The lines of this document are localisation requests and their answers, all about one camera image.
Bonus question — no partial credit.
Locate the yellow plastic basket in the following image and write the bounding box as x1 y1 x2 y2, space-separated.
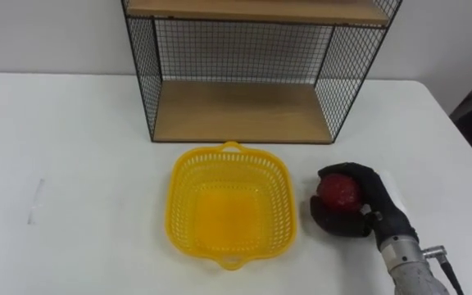
164 140 297 271

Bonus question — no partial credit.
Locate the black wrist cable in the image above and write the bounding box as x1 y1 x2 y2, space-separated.
421 245 465 295

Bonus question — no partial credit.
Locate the white table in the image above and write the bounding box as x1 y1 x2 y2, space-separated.
0 72 472 295

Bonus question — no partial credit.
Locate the black wire mesh wooden shelf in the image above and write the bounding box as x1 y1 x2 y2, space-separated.
120 0 404 145

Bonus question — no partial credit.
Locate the red soft toy fruit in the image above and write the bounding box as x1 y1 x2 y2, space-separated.
315 172 364 214

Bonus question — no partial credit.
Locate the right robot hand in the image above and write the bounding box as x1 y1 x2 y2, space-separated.
309 161 420 252

